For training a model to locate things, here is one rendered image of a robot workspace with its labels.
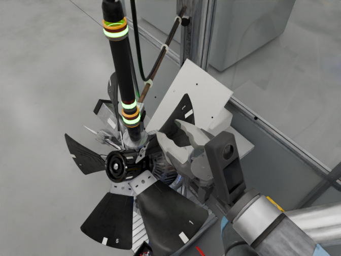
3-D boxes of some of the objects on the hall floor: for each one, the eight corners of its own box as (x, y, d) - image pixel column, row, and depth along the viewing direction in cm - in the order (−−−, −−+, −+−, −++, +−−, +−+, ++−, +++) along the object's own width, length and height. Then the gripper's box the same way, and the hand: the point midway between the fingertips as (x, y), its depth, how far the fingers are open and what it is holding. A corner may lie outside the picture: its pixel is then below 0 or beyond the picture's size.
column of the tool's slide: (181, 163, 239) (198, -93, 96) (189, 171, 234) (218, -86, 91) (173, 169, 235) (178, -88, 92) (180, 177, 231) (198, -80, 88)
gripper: (217, 239, 47) (145, 158, 57) (260, 199, 52) (185, 130, 62) (225, 223, 40) (142, 134, 50) (273, 179, 45) (188, 105, 55)
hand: (170, 128), depth 53 cm, fingers open, 4 cm apart
